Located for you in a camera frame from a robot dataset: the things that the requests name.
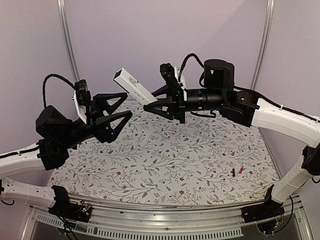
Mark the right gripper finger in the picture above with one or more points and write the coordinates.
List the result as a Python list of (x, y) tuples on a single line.
[(162, 107), (164, 90)]

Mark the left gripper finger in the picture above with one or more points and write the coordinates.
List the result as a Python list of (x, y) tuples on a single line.
[(107, 128), (107, 102)]

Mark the aluminium front rail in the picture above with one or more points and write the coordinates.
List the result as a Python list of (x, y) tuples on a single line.
[(116, 220)]

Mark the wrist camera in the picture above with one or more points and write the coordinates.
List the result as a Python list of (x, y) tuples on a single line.
[(82, 99), (167, 72)]

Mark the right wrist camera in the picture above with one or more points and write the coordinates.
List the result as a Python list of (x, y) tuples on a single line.
[(167, 72)]

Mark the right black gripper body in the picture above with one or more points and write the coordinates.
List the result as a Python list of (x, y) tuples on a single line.
[(177, 96)]

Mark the floral patterned table mat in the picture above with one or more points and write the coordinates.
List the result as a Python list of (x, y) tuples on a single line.
[(163, 162)]

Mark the aluminium frame post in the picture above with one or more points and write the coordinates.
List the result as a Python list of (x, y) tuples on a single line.
[(63, 18), (270, 5)]

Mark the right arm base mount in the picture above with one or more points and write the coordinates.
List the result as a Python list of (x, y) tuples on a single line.
[(268, 209)]

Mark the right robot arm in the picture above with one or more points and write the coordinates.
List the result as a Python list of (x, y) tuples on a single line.
[(247, 108)]

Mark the left aluminium frame post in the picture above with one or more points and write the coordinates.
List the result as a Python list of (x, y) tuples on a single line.
[(63, 18)]

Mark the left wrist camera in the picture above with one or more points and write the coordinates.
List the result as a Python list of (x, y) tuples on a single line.
[(82, 99)]

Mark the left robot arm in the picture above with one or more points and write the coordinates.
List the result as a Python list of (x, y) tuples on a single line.
[(59, 135)]

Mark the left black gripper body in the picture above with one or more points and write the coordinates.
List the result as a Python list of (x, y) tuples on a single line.
[(93, 112)]

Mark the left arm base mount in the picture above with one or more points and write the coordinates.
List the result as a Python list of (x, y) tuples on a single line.
[(64, 208)]

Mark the white remote control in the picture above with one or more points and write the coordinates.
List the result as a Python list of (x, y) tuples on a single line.
[(132, 86)]

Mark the right aluminium frame post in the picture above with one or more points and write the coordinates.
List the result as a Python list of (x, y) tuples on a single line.
[(270, 5)]

